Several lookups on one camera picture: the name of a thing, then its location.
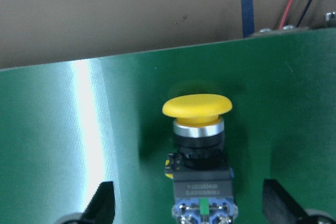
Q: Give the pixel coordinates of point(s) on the green conveyor belt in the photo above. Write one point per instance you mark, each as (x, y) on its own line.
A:
(66, 127)

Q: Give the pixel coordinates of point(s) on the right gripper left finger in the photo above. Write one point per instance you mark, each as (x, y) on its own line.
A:
(101, 208)

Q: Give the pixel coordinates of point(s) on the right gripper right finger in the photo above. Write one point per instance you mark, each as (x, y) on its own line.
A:
(279, 206)

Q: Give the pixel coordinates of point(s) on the yellow push button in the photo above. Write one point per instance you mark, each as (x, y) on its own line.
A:
(202, 177)

